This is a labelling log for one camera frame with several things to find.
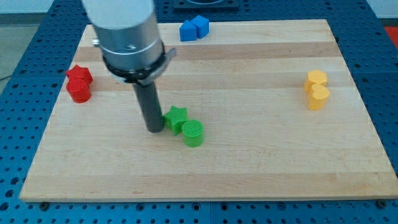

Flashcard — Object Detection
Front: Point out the green star block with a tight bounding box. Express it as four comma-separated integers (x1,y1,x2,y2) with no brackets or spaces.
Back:
164,105,188,136

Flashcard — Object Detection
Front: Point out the blue pentagon block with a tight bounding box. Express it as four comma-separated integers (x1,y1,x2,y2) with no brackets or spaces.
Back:
179,20,197,42

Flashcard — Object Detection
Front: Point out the blue cube block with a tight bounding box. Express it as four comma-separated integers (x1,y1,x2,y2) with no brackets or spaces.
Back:
190,15,210,39

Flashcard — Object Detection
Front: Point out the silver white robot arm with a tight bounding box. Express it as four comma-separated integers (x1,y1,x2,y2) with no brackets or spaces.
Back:
82,0,176,133

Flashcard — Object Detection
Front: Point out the red star block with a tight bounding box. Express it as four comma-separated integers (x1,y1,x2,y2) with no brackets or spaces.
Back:
65,65,93,85

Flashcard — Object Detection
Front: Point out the yellow heart block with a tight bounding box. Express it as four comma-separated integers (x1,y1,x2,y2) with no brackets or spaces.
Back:
307,84,330,111

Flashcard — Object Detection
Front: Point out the red cylinder block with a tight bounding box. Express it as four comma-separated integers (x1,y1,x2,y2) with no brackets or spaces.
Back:
66,78,91,103

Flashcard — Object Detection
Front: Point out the green cylinder block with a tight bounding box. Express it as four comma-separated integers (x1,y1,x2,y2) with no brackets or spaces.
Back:
182,119,204,147

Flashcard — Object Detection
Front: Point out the yellow hexagon block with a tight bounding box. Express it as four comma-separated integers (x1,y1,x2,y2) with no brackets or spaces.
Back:
303,70,328,93

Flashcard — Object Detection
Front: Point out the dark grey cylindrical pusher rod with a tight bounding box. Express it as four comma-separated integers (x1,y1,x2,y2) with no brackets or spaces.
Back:
133,83,165,133

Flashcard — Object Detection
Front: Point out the light wooden board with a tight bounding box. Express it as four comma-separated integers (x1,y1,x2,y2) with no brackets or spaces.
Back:
20,19,397,202

